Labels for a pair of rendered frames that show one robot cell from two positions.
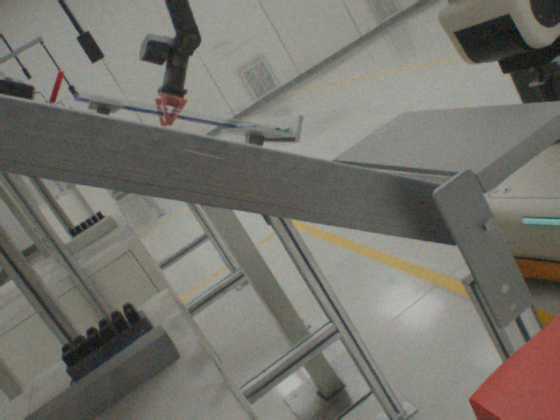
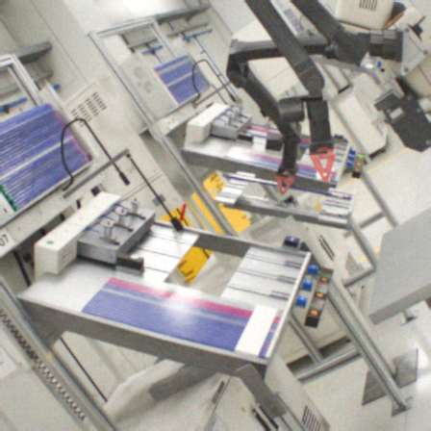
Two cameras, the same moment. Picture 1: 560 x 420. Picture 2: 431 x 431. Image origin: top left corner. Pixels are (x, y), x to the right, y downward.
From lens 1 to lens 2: 145 cm
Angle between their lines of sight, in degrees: 38
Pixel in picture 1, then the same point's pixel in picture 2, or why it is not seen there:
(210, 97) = not seen: outside the picture
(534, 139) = (408, 298)
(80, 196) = (339, 114)
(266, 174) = (181, 351)
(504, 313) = (272, 414)
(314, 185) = (199, 356)
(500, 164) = (384, 311)
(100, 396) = (181, 383)
